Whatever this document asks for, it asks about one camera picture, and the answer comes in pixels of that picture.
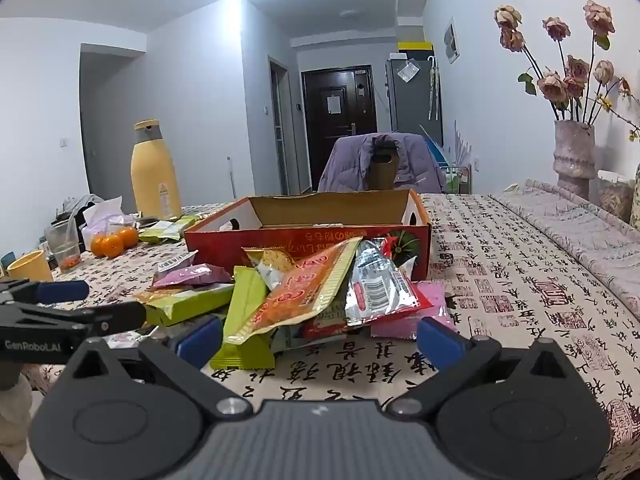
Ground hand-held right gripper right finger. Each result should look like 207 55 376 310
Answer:
389 317 583 420

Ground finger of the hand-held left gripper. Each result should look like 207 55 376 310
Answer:
0 280 91 306
0 301 147 336

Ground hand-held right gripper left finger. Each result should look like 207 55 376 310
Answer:
62 317 252 420

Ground pink starred snack packet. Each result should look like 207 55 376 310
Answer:
150 264 233 291

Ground silver red snack packet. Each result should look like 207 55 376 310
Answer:
345 237 433 328

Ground large orange snack bag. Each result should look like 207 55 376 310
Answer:
225 236 363 346

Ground red cardboard box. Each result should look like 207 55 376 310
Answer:
184 190 432 282

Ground yellow cup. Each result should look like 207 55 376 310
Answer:
6 250 54 283

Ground clear glass cup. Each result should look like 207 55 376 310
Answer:
44 217 82 273

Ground grey cloth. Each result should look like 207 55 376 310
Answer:
60 194 106 221

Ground crumpled plastic bag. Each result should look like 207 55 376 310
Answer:
82 197 137 238

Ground yellow bottle with grey collar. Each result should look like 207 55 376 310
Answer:
131 120 183 221

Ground folded patterned quilt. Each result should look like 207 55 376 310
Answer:
490 178 640 318

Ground wooden chair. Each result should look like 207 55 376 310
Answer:
367 142 401 192

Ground purple padded jacket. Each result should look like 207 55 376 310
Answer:
318 132 446 194

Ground grey interior door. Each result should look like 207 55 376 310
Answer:
269 57 292 196

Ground pink ceramic vase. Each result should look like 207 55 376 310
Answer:
552 120 597 201

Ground clear storage jar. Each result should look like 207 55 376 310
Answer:
597 170 638 224

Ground dark entrance door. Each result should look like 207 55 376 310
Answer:
301 66 378 188

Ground grey refrigerator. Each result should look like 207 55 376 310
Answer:
385 52 443 137

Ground hanging white umbrella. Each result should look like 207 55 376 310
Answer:
427 57 442 122

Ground dried pink roses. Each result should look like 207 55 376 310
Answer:
494 0 640 142

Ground wall calendar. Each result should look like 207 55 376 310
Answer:
444 17 460 64

